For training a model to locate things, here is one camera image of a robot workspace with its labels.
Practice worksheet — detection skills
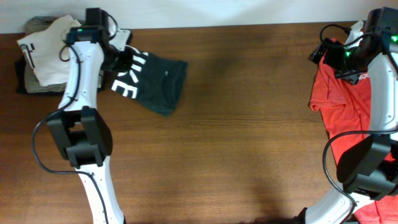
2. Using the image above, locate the dark green t-shirt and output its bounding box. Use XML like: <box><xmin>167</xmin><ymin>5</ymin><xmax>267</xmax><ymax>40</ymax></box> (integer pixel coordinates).
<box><xmin>111</xmin><ymin>46</ymin><xmax>188</xmax><ymax>116</ymax></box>

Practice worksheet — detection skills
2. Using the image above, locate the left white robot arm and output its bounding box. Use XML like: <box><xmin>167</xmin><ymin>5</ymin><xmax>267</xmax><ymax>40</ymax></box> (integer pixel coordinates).
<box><xmin>45</xmin><ymin>8</ymin><xmax>133</xmax><ymax>223</ymax></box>

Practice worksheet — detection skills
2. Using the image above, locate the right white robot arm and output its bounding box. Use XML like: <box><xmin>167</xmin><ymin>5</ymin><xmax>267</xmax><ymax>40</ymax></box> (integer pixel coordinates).
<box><xmin>293</xmin><ymin>7</ymin><xmax>397</xmax><ymax>223</ymax></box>

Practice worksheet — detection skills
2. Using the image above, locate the red printed t-shirt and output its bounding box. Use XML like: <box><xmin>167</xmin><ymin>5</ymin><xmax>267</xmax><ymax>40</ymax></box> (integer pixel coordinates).
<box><xmin>309</xmin><ymin>57</ymin><xmax>397</xmax><ymax>224</ymax></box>

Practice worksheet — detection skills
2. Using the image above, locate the khaki folded garment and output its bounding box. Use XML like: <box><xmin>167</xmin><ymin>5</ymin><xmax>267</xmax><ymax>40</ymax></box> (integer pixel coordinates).
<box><xmin>24</xmin><ymin>16</ymin><xmax>105</xmax><ymax>94</ymax></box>

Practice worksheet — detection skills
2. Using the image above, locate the black folded garment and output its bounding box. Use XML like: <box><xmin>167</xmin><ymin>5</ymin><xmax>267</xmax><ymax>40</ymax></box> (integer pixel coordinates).
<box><xmin>14</xmin><ymin>57</ymin><xmax>106</xmax><ymax>96</ymax></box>

